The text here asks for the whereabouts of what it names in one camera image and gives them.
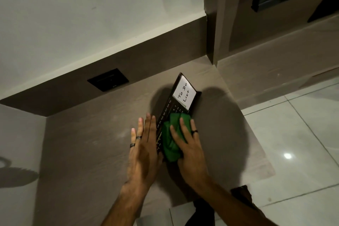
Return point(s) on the person's right hand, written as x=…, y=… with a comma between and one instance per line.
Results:
x=192, y=157

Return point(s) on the person's left hand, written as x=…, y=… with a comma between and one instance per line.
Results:
x=141, y=159

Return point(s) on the person's left middle finger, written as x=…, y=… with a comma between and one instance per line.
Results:
x=147, y=127

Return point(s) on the person's right middle finger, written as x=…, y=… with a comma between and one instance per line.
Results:
x=185, y=129

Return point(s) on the person's left little finger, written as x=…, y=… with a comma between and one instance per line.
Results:
x=132, y=138

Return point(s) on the person's left thumb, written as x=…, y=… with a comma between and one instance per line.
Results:
x=160, y=160

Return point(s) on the green cleaning cloth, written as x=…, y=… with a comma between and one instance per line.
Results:
x=170, y=149

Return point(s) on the person's left forearm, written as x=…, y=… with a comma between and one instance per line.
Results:
x=123, y=204

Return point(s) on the white handwritten paper note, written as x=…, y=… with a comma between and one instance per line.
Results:
x=184, y=92

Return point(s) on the person's dark trousers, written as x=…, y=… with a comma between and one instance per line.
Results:
x=204, y=214

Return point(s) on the black wall switch plate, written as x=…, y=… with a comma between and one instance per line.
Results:
x=108, y=80

